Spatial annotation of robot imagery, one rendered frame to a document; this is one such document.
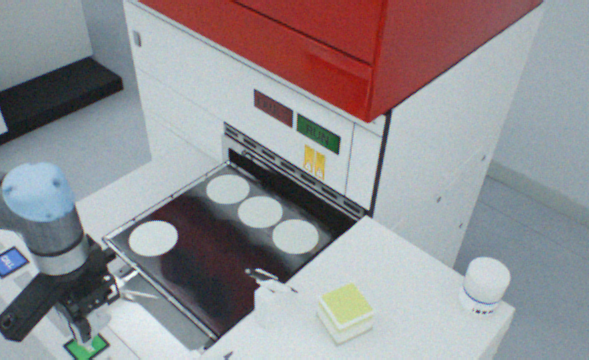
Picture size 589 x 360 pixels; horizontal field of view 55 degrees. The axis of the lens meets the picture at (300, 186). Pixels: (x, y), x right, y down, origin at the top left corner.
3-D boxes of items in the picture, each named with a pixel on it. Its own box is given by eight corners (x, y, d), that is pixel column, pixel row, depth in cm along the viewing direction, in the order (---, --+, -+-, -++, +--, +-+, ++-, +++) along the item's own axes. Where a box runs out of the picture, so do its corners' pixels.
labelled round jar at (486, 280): (468, 282, 108) (481, 250, 102) (502, 304, 105) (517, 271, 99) (449, 305, 104) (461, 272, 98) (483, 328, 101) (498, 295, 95)
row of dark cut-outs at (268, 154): (225, 130, 143) (224, 122, 142) (363, 217, 123) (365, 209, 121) (223, 131, 143) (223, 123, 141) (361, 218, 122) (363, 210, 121)
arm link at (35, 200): (17, 151, 75) (78, 162, 73) (40, 210, 82) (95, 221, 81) (-21, 191, 69) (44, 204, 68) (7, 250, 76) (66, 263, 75)
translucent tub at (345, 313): (349, 301, 104) (353, 278, 99) (372, 333, 99) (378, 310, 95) (314, 317, 101) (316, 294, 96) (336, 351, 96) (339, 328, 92)
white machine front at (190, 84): (149, 108, 170) (126, -24, 143) (366, 252, 132) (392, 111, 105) (140, 112, 168) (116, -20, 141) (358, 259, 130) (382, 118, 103)
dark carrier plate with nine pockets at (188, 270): (229, 165, 141) (229, 163, 141) (336, 237, 125) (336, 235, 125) (110, 240, 122) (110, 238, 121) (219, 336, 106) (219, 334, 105)
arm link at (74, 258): (44, 266, 75) (13, 234, 78) (53, 288, 78) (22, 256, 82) (95, 236, 79) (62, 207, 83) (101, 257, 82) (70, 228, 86)
